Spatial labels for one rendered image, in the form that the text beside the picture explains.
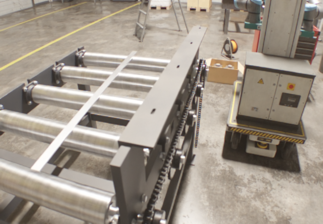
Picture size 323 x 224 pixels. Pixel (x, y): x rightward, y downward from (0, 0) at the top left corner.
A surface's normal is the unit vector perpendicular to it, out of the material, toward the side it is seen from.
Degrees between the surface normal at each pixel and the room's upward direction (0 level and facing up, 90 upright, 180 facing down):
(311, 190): 0
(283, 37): 90
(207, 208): 0
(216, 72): 90
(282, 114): 90
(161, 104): 0
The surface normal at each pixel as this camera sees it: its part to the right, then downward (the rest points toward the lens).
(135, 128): 0.00, -0.85
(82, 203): -0.14, -0.48
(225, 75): -0.28, 0.50
